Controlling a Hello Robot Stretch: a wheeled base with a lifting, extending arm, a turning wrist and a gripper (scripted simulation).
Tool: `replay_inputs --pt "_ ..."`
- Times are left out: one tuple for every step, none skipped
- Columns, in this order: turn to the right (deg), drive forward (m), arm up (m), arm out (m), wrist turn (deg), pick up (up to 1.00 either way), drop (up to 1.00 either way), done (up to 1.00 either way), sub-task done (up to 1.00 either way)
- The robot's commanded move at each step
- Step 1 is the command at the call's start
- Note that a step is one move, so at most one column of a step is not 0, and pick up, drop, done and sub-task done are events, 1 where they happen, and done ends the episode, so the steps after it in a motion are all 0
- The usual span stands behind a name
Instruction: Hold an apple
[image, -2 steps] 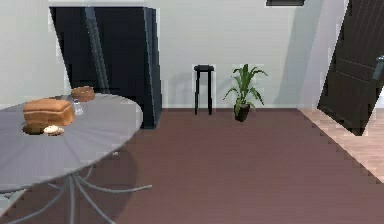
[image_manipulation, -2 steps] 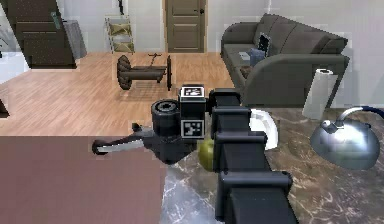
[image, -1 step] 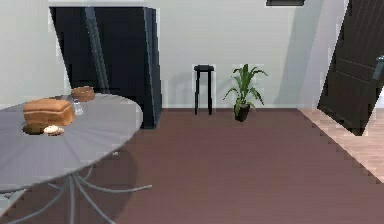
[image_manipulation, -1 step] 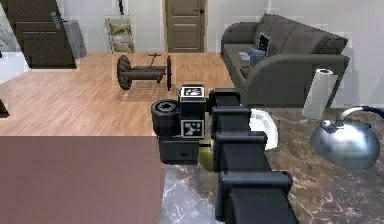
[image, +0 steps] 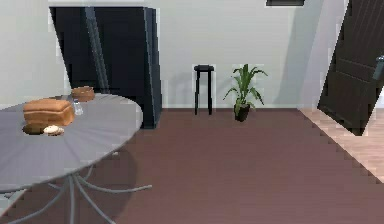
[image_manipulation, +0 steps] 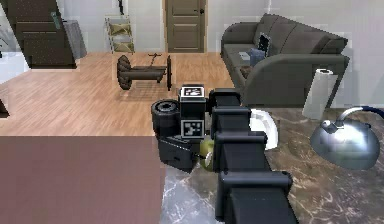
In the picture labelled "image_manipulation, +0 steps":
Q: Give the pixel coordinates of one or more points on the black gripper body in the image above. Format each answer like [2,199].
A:
[165,116]

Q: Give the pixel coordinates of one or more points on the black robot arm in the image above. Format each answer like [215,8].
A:
[246,150]

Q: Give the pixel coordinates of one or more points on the green apple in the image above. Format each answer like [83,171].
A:
[206,146]

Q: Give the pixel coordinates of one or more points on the brown cushion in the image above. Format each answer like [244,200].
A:
[246,71]

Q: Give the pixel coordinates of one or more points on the white box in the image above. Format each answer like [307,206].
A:
[244,56]

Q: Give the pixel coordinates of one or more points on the white plate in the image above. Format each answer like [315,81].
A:
[266,128]

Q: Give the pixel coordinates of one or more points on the maroon table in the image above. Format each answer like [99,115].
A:
[80,180]

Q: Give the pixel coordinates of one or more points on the blue cushion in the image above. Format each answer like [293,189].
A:
[256,56]

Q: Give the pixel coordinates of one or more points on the grey bin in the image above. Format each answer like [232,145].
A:
[76,38]

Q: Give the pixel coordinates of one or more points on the black framed cushion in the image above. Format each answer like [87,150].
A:
[264,43]

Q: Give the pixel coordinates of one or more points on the dark grey sofa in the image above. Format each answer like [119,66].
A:
[290,66]

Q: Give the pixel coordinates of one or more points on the dark brown room door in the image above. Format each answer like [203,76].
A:
[43,40]

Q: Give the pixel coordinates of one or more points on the white paper towel roll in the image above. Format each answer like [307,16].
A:
[318,93]

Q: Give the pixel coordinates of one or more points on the silver kettle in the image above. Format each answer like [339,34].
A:
[346,143]

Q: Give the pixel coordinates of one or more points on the marble kitchen counter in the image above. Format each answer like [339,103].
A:
[333,193]

